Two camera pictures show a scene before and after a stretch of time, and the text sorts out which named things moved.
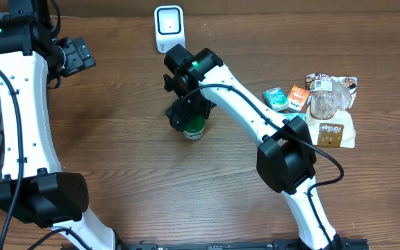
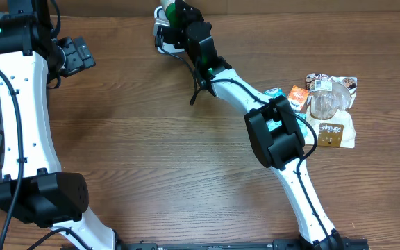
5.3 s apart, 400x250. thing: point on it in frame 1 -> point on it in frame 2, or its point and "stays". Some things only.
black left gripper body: x=76 y=57 stays
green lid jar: x=196 y=130 -> x=170 y=7
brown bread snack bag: x=331 y=122 stays
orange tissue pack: x=297 y=98 stays
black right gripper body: x=194 y=105 -> x=185 y=19
